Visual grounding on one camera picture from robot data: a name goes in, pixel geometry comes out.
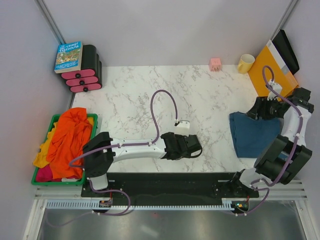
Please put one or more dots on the treehouse paperback book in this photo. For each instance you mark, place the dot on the treehouse paperback book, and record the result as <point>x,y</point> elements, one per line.
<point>68,57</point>

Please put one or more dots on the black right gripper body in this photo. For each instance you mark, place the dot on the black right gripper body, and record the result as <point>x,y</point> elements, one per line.
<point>271,109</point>

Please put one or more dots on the magenta t shirt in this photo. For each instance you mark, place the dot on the magenta t shirt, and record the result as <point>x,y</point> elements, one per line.
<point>44,175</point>

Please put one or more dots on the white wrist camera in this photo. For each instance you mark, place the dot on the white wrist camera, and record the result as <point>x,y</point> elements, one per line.
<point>274,90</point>
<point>182,126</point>

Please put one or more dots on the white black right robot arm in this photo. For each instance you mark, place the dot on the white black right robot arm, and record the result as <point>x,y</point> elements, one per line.
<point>282,160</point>

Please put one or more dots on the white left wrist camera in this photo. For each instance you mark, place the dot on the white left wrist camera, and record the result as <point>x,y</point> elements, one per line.
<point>182,126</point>

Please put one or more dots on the green plastic crate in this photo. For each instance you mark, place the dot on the green plastic crate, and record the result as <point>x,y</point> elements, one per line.
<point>93,118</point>

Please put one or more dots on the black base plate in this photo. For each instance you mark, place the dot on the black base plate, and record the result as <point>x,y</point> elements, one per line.
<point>173,188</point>

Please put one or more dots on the pink cube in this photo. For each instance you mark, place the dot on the pink cube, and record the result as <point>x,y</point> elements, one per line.
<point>215,64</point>

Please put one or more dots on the orange folder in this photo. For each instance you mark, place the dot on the orange folder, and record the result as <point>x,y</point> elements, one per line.
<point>265,58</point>

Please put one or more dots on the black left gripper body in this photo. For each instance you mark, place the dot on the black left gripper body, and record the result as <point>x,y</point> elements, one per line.
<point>179,136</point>

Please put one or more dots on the black pink drawer unit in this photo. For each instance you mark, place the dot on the black pink drawer unit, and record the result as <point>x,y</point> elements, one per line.
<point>89,77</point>

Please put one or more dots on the yellow mug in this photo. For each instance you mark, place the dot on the yellow mug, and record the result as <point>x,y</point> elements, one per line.
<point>245,63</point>

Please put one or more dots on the orange t shirt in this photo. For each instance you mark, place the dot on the orange t shirt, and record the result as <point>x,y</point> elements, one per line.
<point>73,131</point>

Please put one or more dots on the yellow t shirt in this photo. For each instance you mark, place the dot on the yellow t shirt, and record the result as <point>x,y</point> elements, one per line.
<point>40,160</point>

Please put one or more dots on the white grey document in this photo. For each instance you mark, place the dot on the white grey document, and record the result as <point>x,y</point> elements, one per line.
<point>277,57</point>

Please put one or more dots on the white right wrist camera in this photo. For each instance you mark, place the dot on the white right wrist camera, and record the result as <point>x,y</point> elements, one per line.
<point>274,90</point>

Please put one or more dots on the blue t shirt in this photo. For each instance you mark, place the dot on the blue t shirt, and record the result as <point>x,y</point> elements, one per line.
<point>250,137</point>

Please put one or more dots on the white slotted cable duct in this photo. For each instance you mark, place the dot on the white slotted cable duct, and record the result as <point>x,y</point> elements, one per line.
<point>94,204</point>

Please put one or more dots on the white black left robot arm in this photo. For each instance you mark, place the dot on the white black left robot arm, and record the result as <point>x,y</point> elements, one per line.
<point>102,151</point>

